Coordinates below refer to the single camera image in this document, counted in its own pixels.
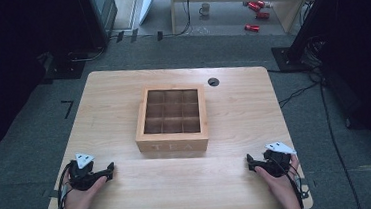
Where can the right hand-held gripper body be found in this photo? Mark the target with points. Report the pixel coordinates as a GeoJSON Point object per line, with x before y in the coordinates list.
{"type": "Point", "coordinates": [276, 164]}

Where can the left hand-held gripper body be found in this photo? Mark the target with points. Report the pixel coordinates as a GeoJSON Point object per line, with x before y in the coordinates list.
{"type": "Point", "coordinates": [80, 178]}

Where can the wooden tea box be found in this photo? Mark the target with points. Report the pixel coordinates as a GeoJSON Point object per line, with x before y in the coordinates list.
{"type": "Point", "coordinates": [173, 142]}

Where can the person's left hand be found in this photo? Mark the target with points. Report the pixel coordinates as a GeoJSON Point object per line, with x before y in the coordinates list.
{"type": "Point", "coordinates": [79, 203]}

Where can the person's right hand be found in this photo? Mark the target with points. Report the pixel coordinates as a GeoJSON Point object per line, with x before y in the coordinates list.
{"type": "Point", "coordinates": [282, 188]}

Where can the red can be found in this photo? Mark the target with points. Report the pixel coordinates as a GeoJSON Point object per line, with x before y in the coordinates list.
{"type": "Point", "coordinates": [252, 28]}
{"type": "Point", "coordinates": [262, 15]}
{"type": "Point", "coordinates": [255, 5]}

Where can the black stand with base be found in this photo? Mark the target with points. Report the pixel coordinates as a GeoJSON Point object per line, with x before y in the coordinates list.
{"type": "Point", "coordinates": [311, 24]}

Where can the dark monitor cabinet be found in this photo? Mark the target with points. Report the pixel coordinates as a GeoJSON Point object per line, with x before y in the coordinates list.
{"type": "Point", "coordinates": [99, 17]}

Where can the grey mug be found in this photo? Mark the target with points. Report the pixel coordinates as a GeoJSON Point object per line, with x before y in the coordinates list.
{"type": "Point", "coordinates": [204, 9]}

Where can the white board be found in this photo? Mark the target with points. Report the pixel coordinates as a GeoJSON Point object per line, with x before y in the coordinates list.
{"type": "Point", "coordinates": [148, 3]}

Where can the black floor base plate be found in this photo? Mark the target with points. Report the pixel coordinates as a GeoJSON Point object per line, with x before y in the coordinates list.
{"type": "Point", "coordinates": [65, 69]}

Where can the light wooden shelf frame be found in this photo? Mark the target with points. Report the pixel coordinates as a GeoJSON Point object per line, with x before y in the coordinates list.
{"type": "Point", "coordinates": [286, 13]}

